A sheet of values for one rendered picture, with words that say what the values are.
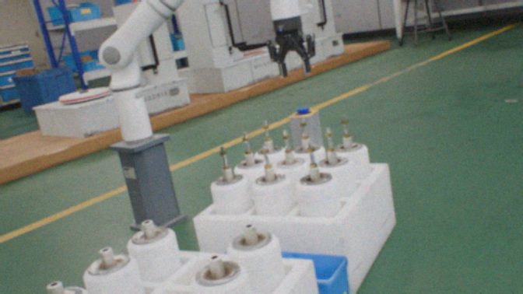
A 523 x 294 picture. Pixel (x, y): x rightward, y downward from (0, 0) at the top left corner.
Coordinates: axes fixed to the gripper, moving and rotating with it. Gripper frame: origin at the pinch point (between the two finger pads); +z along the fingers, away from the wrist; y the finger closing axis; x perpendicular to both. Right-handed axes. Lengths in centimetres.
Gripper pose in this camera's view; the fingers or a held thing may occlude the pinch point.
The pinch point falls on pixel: (295, 71)
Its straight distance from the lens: 147.6
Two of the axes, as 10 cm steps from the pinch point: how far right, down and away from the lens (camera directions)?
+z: 1.8, 9.5, 2.5
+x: 5.4, -3.0, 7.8
